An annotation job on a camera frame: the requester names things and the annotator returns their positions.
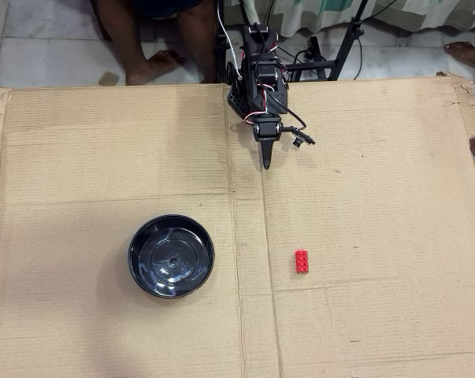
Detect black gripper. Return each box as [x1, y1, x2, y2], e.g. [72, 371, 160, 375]
[251, 113, 284, 171]

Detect red lego block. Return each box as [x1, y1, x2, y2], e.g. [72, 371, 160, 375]
[294, 249, 312, 276]

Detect bare human leg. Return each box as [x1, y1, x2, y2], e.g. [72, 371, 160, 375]
[176, 0, 218, 84]
[97, 0, 187, 87]

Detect black round bowl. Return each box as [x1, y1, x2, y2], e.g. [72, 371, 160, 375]
[127, 213, 217, 299]

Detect black tripod stand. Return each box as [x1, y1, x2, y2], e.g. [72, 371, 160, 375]
[286, 0, 370, 83]

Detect brown cardboard sheet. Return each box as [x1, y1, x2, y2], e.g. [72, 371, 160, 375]
[0, 72, 475, 378]

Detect dark blue shorts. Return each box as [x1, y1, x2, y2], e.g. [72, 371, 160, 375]
[132, 0, 206, 20]

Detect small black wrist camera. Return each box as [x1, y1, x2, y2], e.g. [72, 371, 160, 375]
[282, 124, 317, 150]

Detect black camera cable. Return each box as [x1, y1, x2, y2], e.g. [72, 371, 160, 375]
[284, 106, 308, 133]

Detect thin black floor cable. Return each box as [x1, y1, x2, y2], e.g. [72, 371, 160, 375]
[353, 23, 365, 81]

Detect white cable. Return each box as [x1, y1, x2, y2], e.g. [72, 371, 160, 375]
[216, 0, 244, 80]

